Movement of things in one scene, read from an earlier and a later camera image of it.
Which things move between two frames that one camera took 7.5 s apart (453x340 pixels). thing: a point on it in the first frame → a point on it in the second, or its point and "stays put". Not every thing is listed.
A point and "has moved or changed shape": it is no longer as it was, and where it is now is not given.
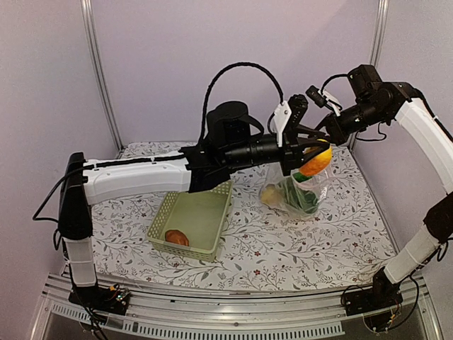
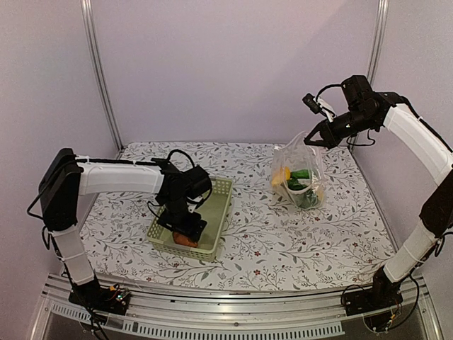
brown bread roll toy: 176,236 has moved or changed shape
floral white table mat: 340,248 stays put
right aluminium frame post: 383,8 stays put
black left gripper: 294,150 → 187,228
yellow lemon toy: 269,196 → 320,195
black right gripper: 336,132 stays put
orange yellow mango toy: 318,164 → 282,175
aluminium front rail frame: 296,312 stays put
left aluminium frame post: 92,49 stays put
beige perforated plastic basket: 200,215 stays put
